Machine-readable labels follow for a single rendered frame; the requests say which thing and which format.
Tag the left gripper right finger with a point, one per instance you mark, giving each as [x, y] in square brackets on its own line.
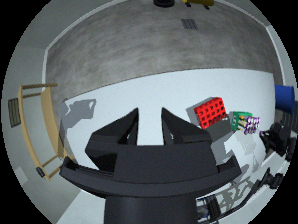
[183, 132]

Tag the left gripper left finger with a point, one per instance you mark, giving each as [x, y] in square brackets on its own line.
[118, 131]

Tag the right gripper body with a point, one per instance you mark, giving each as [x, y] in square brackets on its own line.
[267, 143]

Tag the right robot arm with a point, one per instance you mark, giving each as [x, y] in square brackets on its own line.
[283, 137]

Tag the red tube rack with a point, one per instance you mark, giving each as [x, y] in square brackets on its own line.
[214, 105]

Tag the green tube rack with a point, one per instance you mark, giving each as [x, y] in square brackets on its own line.
[236, 118]

